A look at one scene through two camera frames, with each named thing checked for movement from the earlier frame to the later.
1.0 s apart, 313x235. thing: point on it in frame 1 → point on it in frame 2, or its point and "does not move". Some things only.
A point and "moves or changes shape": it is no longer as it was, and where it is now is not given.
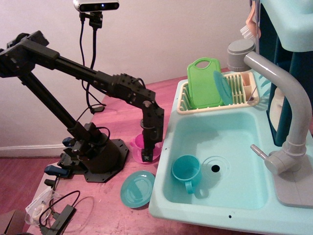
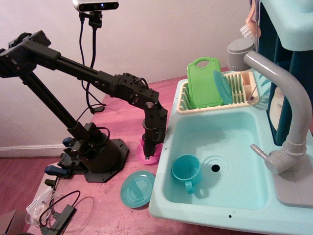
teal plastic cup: [187, 168] does not move
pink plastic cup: [136, 147] moves or changes shape
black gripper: [153, 131] does not move
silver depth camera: [95, 5] does not move
